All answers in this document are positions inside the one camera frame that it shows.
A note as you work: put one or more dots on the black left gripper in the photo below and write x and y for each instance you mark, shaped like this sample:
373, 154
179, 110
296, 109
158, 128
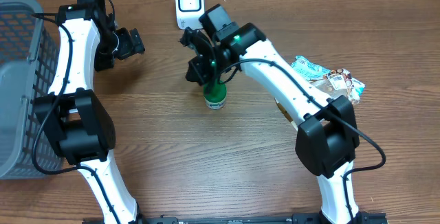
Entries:
127, 44

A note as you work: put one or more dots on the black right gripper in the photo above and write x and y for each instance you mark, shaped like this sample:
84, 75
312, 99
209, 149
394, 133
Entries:
199, 67

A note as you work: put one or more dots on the green lid jar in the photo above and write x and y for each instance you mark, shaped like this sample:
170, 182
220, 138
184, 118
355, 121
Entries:
215, 95

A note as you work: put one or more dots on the beige plastic pouch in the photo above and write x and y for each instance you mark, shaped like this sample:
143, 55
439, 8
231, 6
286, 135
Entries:
338, 83

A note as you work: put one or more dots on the teal wipes packet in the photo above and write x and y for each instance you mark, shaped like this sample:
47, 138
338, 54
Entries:
306, 68

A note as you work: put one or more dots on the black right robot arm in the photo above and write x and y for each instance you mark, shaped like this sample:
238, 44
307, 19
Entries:
325, 140

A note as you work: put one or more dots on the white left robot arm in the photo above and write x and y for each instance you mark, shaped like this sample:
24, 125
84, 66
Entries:
74, 121

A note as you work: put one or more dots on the white barcode scanner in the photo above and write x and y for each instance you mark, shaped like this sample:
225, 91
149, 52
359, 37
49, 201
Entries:
188, 13

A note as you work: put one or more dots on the grey plastic basket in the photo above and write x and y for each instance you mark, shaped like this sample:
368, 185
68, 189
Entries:
28, 63

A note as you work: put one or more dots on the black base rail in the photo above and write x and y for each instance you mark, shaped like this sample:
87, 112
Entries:
362, 218

